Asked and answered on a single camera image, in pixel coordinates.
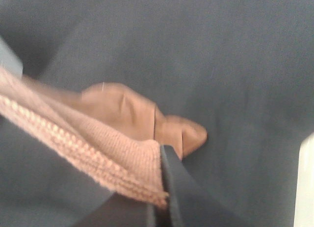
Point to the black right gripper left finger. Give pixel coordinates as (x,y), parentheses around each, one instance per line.
(119,211)

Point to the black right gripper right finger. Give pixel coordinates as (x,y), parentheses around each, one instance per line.
(188,204)

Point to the white basket with grey rim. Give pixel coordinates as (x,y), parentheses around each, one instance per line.
(304,202)

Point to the brown towel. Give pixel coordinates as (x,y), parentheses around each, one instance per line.
(108,131)

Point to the black table cloth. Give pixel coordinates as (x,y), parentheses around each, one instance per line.
(244,69)

